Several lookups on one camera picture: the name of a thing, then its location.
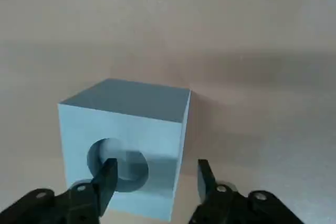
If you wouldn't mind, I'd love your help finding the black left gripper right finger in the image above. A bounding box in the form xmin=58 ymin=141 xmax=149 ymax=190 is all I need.
xmin=188 ymin=158 xmax=307 ymax=224

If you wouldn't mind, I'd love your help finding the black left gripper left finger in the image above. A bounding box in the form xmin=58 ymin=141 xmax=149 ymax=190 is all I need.
xmin=0 ymin=157 xmax=119 ymax=224

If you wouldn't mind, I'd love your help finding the grey block with round hole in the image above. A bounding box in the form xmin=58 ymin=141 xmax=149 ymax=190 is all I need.
xmin=57 ymin=78 xmax=192 ymax=222

